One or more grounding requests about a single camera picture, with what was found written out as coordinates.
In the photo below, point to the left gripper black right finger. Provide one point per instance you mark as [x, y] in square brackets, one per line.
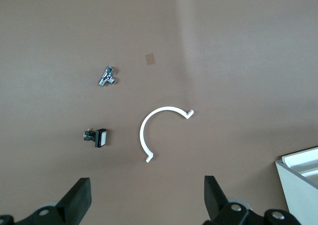
[213, 200]

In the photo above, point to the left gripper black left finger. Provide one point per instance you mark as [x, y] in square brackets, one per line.
[75, 200]

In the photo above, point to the white deep drawer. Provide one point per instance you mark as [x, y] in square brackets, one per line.
[303, 158]

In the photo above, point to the white drawer cabinet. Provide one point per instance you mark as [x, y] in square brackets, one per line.
[298, 202]

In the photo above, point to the white shallow drawer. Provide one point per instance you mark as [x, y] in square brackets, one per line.
[310, 176]

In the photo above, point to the white curved plastic clip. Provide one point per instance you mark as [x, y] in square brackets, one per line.
[142, 133]

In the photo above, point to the small metal tee fitting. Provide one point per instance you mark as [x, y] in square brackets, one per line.
[106, 77]

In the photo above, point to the brown tape patch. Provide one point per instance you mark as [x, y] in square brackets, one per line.
[150, 59]

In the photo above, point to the black rectangular white-face switch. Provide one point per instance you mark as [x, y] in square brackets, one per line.
[100, 138]

